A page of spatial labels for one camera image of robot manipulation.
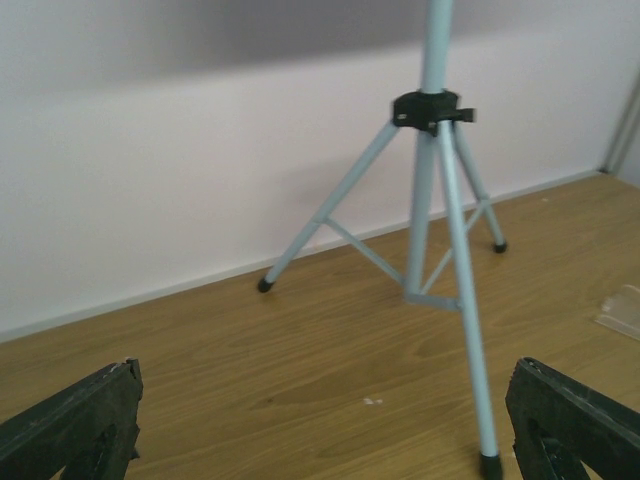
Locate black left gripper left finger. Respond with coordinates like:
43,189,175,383
1,358,143,479

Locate light blue music stand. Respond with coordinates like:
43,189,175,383
257,0,509,479

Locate clear plastic metronome cover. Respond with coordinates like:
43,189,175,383
595,284,639,340

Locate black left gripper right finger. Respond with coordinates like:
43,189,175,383
505,357,639,479

